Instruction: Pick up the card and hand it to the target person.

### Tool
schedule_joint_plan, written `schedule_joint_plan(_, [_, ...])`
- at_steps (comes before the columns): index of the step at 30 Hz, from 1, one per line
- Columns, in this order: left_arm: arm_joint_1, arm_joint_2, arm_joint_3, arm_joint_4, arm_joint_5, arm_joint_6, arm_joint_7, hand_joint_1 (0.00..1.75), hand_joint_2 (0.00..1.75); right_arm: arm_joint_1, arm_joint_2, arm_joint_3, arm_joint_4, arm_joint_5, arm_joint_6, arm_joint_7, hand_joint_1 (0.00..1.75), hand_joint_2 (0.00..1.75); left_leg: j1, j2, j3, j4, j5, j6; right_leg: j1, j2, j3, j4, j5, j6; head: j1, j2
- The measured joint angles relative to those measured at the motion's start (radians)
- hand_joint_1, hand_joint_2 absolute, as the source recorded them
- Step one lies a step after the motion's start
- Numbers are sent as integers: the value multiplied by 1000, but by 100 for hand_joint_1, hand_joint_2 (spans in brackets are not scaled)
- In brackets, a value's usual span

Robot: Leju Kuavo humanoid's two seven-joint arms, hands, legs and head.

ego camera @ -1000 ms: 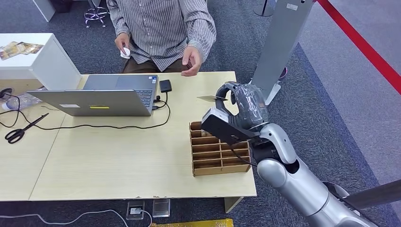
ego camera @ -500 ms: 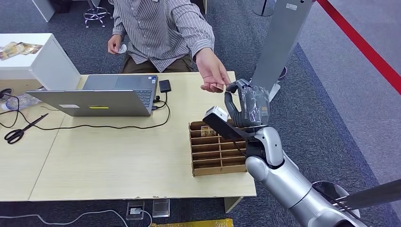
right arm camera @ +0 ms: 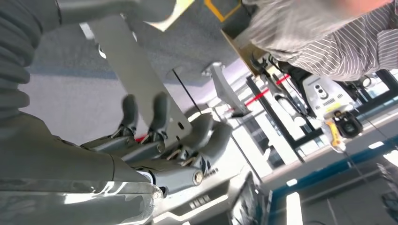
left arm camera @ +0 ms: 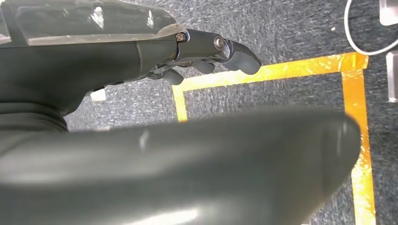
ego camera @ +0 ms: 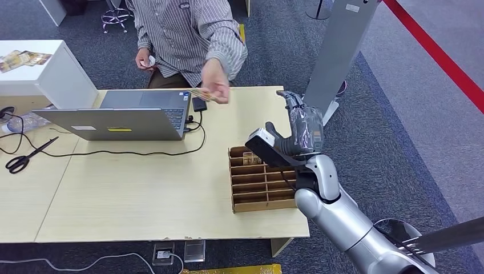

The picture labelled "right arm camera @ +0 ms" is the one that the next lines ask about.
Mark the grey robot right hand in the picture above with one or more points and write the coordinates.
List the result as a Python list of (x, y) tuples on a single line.
[(62, 174)]

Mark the wooden desk edge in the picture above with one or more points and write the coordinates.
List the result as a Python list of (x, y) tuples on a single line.
[(241, 51)]

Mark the yellow floor tape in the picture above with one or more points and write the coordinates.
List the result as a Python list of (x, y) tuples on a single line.
[(217, 11)]

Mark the ribbed grey right arm sleeve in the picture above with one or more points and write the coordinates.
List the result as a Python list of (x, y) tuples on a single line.
[(17, 46)]

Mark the white and yellow robot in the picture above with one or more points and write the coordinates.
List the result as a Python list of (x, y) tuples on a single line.
[(326, 96)]

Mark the black metal frame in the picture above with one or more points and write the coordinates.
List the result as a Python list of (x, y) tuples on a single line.
[(280, 124)]

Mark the grey metal bracket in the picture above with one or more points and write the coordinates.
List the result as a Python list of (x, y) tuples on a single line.
[(225, 88)]

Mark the person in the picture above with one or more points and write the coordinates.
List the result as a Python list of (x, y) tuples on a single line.
[(326, 40)]

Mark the red strip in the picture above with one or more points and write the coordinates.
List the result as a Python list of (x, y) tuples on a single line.
[(264, 93)]

